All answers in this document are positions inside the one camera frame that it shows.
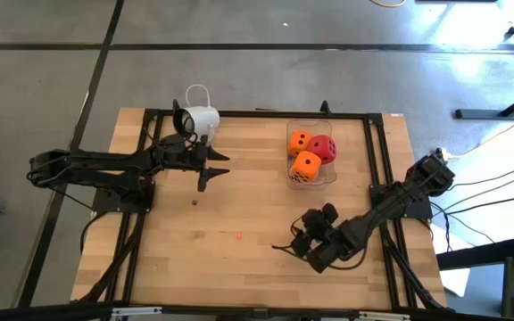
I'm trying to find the large orange foam die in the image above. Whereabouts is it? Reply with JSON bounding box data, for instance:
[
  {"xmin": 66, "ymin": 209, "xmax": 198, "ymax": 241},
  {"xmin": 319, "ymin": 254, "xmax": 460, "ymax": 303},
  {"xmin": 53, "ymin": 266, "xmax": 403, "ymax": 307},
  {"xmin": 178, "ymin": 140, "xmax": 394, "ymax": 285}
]
[
  {"xmin": 289, "ymin": 150, "xmax": 323, "ymax": 184},
  {"xmin": 287, "ymin": 129, "xmax": 314, "ymax": 158}
]

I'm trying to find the black floor beam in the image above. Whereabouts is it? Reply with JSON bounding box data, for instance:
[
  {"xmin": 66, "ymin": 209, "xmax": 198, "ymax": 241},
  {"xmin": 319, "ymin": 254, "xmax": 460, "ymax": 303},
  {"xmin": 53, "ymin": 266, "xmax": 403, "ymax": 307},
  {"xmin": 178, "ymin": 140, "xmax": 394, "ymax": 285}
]
[{"xmin": 435, "ymin": 235, "xmax": 514, "ymax": 271}]

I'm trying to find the clear plastic container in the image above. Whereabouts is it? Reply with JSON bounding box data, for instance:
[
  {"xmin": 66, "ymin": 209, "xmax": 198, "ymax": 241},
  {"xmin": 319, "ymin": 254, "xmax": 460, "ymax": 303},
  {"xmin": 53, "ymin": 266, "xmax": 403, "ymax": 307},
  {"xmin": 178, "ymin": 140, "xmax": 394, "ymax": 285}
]
[{"xmin": 286, "ymin": 119, "xmax": 338, "ymax": 191}]

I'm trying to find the white cable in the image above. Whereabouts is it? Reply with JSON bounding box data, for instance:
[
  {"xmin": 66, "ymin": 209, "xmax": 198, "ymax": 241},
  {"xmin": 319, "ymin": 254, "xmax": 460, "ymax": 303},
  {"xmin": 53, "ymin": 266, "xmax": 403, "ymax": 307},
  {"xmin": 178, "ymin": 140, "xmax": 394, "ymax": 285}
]
[{"xmin": 184, "ymin": 83, "xmax": 211, "ymax": 109}]

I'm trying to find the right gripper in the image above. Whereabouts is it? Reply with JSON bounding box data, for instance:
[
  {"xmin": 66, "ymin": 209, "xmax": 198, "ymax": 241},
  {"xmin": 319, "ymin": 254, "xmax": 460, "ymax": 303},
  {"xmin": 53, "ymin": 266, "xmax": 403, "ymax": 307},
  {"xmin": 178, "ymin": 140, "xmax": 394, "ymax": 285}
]
[{"xmin": 290, "ymin": 202, "xmax": 352, "ymax": 274}]

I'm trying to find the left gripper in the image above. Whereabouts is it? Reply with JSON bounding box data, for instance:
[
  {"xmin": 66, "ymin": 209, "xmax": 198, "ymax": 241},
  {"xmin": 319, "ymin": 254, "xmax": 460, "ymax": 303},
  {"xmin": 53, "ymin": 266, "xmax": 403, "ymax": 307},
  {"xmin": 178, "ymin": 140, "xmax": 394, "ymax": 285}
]
[{"xmin": 152, "ymin": 132, "xmax": 231, "ymax": 193}]

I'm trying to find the large red foam die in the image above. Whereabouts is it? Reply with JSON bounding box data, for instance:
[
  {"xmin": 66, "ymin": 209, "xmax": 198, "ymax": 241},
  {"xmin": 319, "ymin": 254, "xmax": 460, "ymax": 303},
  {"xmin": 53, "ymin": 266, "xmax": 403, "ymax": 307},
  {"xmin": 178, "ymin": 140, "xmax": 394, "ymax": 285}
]
[{"xmin": 306, "ymin": 135, "xmax": 337, "ymax": 165}]

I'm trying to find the black desk leg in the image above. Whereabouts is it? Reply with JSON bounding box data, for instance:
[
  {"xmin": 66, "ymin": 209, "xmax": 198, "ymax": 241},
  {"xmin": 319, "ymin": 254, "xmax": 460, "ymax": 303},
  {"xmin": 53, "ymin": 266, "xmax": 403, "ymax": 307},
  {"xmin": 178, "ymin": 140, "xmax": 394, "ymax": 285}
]
[{"xmin": 455, "ymin": 83, "xmax": 514, "ymax": 121}]

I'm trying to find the yellow cable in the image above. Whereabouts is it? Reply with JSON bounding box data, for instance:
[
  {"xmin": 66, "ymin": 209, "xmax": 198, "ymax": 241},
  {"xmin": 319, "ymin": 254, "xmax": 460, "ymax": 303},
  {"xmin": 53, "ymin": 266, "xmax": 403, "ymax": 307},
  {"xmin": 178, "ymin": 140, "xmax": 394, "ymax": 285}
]
[
  {"xmin": 442, "ymin": 108, "xmax": 514, "ymax": 162},
  {"xmin": 368, "ymin": 0, "xmax": 408, "ymax": 9}
]

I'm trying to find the silver metal bracket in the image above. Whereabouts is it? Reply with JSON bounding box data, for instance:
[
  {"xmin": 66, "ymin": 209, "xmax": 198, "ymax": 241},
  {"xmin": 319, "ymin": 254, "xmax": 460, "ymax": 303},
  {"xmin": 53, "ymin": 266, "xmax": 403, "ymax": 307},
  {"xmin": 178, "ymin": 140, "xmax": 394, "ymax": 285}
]
[
  {"xmin": 358, "ymin": 310, "xmax": 410, "ymax": 321},
  {"xmin": 111, "ymin": 306, "xmax": 163, "ymax": 318}
]

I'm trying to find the white mug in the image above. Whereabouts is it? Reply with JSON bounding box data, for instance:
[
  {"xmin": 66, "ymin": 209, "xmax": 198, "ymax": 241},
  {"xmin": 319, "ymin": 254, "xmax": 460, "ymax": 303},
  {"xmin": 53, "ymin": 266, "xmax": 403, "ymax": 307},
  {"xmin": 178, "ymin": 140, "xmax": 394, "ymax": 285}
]
[{"xmin": 171, "ymin": 104, "xmax": 221, "ymax": 143}]

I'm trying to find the black aluminium frame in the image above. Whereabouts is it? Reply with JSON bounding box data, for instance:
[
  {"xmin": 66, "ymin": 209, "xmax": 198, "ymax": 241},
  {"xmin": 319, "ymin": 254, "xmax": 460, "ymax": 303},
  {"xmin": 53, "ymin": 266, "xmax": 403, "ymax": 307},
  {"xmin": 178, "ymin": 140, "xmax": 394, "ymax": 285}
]
[{"xmin": 71, "ymin": 100, "xmax": 452, "ymax": 321}]

